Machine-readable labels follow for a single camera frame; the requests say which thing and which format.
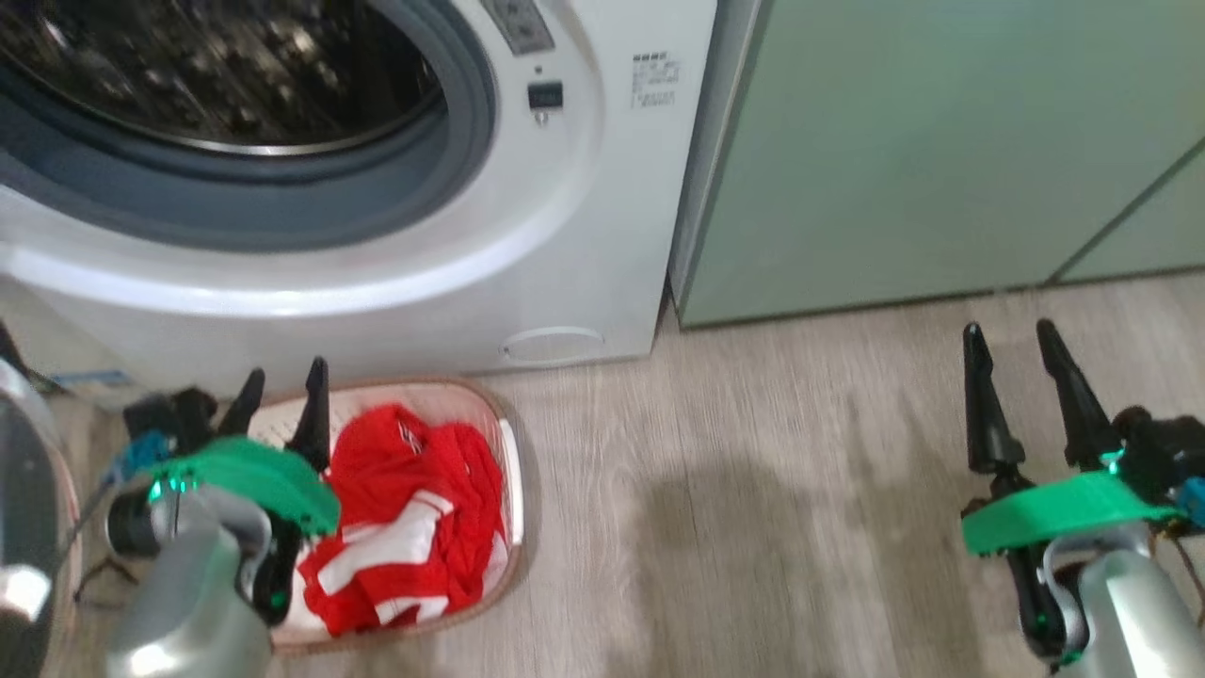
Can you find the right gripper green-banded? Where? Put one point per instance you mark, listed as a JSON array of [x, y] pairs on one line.
[[1064, 508]]

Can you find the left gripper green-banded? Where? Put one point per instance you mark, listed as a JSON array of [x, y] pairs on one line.
[[254, 476]]

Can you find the red white-striped garment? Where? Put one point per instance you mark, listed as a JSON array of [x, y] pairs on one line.
[[414, 490]]

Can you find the washing machine door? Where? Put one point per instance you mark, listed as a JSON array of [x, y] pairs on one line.
[[28, 490]]

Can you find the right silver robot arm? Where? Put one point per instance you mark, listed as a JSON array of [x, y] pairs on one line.
[[1130, 612]]

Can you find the grey rubber door gasket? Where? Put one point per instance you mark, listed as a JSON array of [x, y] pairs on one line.
[[282, 198]]

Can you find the cream perforated laundry basket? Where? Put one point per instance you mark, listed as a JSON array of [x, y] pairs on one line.
[[513, 490]]

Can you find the white washing machine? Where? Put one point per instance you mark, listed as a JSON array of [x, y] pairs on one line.
[[565, 217]]

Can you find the steel washing drum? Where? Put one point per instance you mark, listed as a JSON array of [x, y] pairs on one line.
[[216, 66]]

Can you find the black door latch socket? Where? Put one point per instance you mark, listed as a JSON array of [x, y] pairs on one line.
[[545, 96]]

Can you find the printed washing machine sticker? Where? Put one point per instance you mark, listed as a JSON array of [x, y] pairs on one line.
[[656, 81]]

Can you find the oval filter cover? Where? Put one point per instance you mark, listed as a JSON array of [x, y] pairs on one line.
[[551, 345]]

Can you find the pale green cabinet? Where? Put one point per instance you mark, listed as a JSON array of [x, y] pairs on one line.
[[923, 141]]

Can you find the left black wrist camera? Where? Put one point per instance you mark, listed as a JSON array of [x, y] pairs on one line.
[[174, 414]]

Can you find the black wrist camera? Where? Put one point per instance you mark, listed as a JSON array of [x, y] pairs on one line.
[[1163, 447], [174, 414]]

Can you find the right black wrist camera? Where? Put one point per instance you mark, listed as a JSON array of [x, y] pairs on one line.
[[1163, 447]]

